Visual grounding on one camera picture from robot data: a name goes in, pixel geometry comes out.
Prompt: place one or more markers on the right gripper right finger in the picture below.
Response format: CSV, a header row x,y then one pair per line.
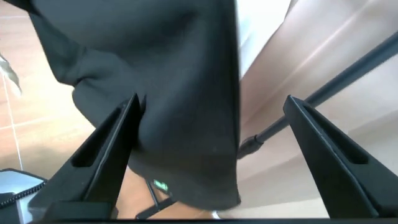
x,y
339,174

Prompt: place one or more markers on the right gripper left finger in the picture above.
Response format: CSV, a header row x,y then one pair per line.
x,y
93,168

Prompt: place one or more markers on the black shorts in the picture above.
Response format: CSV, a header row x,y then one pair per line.
x,y
171,77

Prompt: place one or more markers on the black clothes rack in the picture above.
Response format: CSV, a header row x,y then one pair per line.
x,y
342,77

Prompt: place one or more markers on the beige curtain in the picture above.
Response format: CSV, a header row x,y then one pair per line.
x,y
311,40

